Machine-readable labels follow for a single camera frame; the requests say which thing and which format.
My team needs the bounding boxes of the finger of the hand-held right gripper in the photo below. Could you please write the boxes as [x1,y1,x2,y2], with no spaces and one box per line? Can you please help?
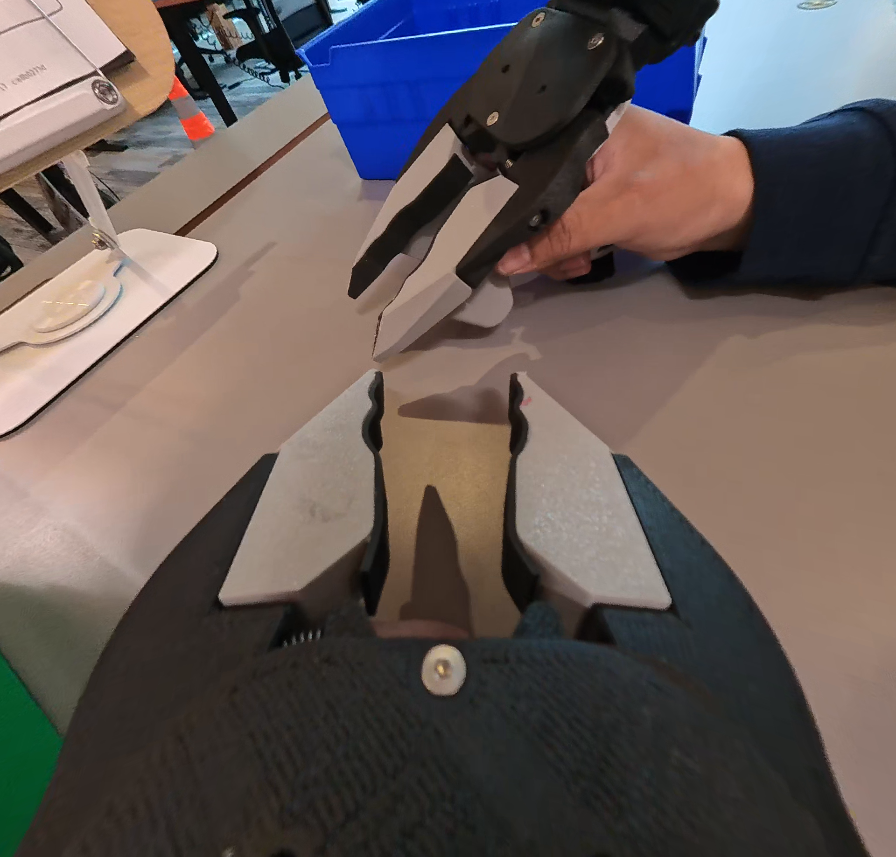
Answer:
[371,171,522,362]
[348,125,477,301]

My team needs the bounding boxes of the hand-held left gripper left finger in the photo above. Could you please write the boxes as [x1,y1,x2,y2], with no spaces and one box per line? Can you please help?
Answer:
[217,369,390,616]

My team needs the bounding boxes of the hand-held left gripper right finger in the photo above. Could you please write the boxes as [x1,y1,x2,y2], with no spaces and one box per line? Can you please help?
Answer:
[502,372,673,635]

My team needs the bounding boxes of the blue plastic bin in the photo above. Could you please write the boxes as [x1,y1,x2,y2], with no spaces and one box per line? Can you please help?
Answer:
[297,0,704,181]

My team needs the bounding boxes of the green plastic bin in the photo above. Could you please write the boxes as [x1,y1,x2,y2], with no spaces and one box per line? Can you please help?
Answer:
[0,650,64,857]

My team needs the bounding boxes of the person's right hand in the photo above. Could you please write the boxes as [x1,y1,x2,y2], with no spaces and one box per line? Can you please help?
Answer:
[497,105,757,280]

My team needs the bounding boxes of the black office chair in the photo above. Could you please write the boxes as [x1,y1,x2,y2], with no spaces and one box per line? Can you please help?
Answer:
[231,0,333,83]

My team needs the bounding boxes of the orange striped traffic cone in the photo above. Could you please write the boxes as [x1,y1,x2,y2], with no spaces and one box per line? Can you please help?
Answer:
[168,77,214,146]

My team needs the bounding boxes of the cardboard box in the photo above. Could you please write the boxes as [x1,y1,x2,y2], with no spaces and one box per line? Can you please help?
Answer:
[206,3,246,49]

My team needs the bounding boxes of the instruction sheet on stand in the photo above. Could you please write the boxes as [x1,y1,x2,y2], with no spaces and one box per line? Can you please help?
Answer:
[0,0,219,438]

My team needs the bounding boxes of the printed instruction sheet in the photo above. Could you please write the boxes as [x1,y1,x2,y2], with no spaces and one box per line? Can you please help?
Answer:
[0,0,134,119]

